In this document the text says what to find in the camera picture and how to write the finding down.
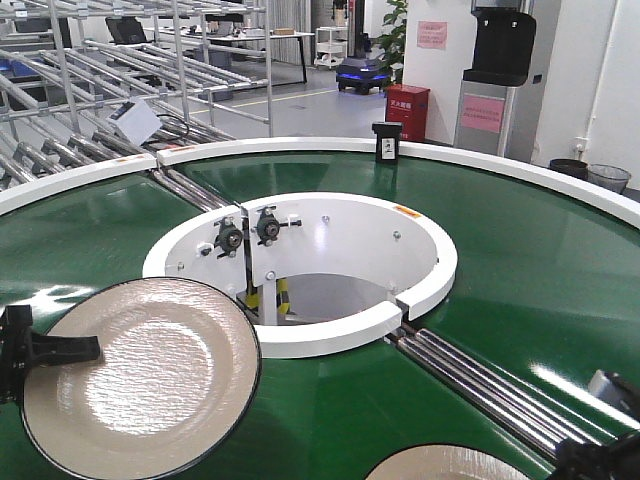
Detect metal roller rack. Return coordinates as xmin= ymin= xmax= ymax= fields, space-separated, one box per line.
xmin=1 ymin=1 xmax=272 ymax=189

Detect steel conveyor rollers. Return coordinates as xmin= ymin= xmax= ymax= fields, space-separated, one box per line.
xmin=385 ymin=323 xmax=599 ymax=460

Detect red fire extinguisher box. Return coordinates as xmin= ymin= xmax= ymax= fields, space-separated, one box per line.
xmin=385 ymin=84 xmax=430 ymax=142

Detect blue mobile robot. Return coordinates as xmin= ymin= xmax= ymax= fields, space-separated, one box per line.
xmin=336 ymin=57 xmax=391 ymax=94

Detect black waste bin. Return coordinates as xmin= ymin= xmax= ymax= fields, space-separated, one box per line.
xmin=548 ymin=158 xmax=588 ymax=181

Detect white inner ring guard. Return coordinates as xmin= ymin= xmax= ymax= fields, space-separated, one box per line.
xmin=142 ymin=192 xmax=458 ymax=358

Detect white cart shelf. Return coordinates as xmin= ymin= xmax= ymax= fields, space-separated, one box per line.
xmin=314 ymin=26 xmax=347 ymax=69

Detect white control box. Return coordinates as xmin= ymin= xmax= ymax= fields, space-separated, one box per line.
xmin=107 ymin=98 xmax=162 ymax=146

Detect mesh waste bin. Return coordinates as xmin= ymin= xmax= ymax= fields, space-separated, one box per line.
xmin=587 ymin=164 xmax=631 ymax=194

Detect black water dispenser stand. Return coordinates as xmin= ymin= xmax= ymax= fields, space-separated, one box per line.
xmin=454 ymin=1 xmax=536 ymax=156

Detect beige plate black rim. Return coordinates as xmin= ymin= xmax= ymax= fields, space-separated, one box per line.
xmin=22 ymin=277 xmax=261 ymax=479
xmin=366 ymin=444 xmax=527 ymax=480

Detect white desk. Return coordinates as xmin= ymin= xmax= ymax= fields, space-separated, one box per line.
xmin=204 ymin=31 xmax=315 ymax=86

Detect black sensor box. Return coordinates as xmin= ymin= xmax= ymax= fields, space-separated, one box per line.
xmin=372 ymin=121 xmax=403 ymax=164

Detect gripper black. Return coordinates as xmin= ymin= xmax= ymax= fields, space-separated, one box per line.
xmin=552 ymin=372 xmax=639 ymax=479
xmin=1 ymin=305 xmax=101 ymax=404

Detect green potted plant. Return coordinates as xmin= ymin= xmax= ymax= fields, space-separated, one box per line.
xmin=374 ymin=0 xmax=408 ymax=89

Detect white outer ring rail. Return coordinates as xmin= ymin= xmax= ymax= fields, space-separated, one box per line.
xmin=1 ymin=137 xmax=639 ymax=228

